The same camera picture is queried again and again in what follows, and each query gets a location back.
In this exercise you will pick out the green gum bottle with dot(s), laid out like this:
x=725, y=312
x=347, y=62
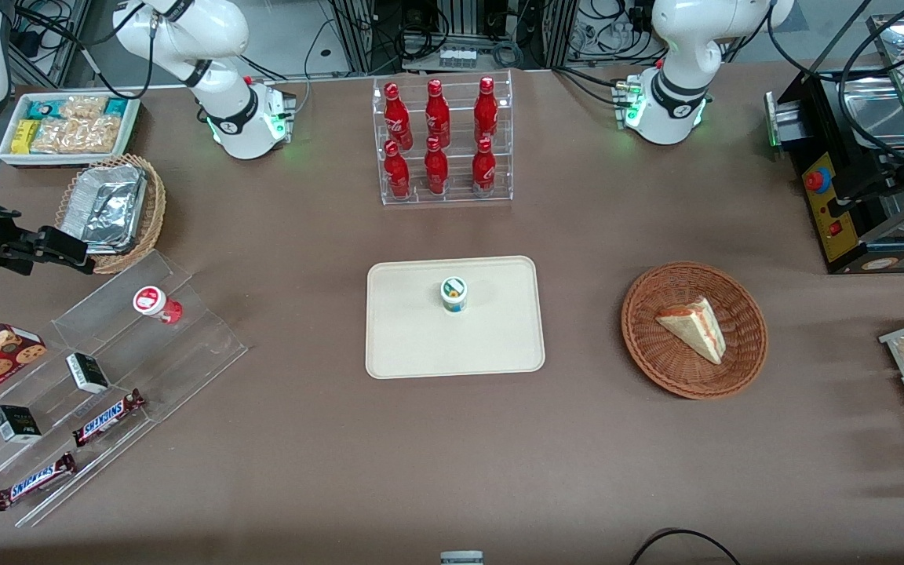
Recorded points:
x=453, y=292

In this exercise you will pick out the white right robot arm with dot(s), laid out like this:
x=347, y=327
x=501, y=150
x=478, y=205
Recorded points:
x=240, y=118

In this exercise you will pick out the foil tray stack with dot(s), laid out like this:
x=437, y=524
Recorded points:
x=103, y=208

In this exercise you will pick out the red gum bottle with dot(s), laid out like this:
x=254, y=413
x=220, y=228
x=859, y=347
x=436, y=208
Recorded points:
x=152, y=301

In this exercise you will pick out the beige plastic tray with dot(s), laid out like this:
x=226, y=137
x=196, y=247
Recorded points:
x=452, y=345

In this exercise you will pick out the white plastic bin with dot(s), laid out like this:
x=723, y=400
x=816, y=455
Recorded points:
x=5, y=153

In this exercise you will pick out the yellow snack packet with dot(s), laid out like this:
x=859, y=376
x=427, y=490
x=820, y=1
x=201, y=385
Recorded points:
x=24, y=136

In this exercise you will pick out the light wicker basket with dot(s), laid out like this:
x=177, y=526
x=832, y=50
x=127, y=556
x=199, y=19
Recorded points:
x=155, y=212

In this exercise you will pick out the clear cracker bag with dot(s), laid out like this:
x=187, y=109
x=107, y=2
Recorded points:
x=75, y=135
x=83, y=106

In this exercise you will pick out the black tissue pack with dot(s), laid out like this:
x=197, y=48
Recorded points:
x=16, y=424
x=87, y=373

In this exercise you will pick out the teal snack packet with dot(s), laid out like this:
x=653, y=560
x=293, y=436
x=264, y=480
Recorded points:
x=41, y=108
x=117, y=105

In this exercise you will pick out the clear acrylic stepped stand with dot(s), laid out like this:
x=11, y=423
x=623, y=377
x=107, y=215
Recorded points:
x=185, y=345

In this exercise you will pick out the Snickers chocolate bar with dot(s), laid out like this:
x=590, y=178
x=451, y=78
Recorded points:
x=107, y=417
x=34, y=481

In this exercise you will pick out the red cola bottle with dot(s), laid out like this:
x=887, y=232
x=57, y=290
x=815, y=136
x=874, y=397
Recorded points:
x=398, y=118
x=486, y=110
x=396, y=173
x=435, y=169
x=437, y=114
x=483, y=169

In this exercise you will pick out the clear acrylic bottle rack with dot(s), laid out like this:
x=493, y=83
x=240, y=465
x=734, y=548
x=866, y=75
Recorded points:
x=460, y=125

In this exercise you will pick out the white power strip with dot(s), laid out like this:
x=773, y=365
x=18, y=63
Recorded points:
x=457, y=58

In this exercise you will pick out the small grey device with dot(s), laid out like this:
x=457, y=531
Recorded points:
x=461, y=558

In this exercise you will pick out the brown round wicker basket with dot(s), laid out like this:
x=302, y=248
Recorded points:
x=648, y=345

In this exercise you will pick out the triangle sandwich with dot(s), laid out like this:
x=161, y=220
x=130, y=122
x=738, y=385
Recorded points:
x=695, y=326

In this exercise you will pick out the black machine with red button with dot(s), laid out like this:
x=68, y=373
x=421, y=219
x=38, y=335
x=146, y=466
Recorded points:
x=805, y=118

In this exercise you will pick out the aluminium frame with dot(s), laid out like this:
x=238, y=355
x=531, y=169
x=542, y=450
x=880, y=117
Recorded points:
x=70, y=47

